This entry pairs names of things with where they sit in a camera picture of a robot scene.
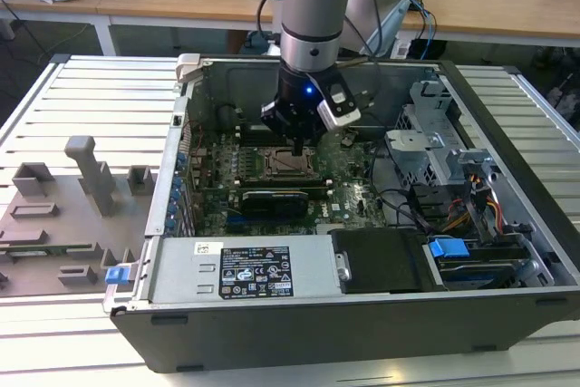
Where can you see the short wooden desk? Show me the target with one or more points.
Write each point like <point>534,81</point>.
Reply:
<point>54,6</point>

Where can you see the green RAM stick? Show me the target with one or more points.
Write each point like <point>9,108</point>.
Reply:
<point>45,249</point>

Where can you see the green motherboard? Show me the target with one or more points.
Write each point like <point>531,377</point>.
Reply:
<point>349,196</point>

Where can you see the silver metal drive cage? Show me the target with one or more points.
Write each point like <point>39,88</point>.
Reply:
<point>421,151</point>

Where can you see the silver power supply unit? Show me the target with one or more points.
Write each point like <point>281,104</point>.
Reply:
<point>181,269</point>

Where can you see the black graphics card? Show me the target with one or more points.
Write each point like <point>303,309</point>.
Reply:
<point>274,206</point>

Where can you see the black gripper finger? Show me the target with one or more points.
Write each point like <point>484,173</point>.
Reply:
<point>302,147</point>
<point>296,147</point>

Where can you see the grey parts rack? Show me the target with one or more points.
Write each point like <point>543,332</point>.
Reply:
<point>86,224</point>

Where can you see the black plastic shroud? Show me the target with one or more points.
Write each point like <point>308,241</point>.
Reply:
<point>385,260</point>

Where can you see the blue case latch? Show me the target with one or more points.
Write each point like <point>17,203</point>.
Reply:
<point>113,276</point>

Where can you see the blue disk carrier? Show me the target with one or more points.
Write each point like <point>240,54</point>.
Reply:
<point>448,247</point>

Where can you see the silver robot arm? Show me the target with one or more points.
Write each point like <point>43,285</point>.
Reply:
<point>312,6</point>

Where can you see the blue expansion slot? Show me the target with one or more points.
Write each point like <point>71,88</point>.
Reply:
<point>236,220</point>

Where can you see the CPU socket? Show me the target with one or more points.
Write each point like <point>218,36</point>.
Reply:
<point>263,171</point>

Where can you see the black open PC case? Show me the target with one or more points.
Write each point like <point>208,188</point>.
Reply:
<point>317,337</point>

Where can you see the white labelled box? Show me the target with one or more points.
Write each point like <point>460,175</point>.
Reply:
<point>402,49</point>

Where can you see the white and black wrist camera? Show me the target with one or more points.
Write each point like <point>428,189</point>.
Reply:
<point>340,108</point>

